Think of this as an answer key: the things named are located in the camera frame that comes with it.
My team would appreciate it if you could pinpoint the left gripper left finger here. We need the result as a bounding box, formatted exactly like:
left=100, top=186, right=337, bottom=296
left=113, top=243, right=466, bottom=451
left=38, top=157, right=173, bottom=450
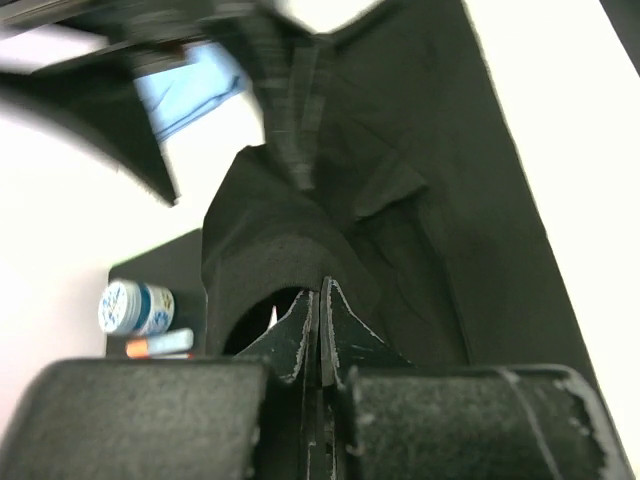
left=1, top=292, right=318, bottom=479

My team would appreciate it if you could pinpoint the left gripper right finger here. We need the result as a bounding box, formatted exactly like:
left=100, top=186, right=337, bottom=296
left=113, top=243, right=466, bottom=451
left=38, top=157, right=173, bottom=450
left=319, top=278, right=633, bottom=479

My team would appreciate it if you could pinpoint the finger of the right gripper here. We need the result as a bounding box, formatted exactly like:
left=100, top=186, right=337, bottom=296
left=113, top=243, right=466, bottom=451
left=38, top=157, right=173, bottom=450
left=1, top=55, right=178, bottom=206
left=219, top=1, right=348, bottom=191

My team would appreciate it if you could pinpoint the blue shirt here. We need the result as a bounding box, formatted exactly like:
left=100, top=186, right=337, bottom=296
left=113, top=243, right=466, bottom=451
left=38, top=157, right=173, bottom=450
left=134, top=43, right=246, bottom=142

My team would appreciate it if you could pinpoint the black long sleeve shirt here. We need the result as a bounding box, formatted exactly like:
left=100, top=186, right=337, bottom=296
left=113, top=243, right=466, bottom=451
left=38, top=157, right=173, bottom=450
left=201, top=1, right=594, bottom=378

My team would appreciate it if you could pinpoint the red marker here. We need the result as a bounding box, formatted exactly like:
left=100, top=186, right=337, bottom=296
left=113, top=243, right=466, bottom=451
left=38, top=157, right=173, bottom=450
left=125, top=342, right=194, bottom=359

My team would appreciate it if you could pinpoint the blue lidded jar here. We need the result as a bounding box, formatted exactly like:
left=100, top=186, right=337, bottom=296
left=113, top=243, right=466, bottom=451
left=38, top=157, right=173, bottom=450
left=98, top=279, right=175, bottom=337

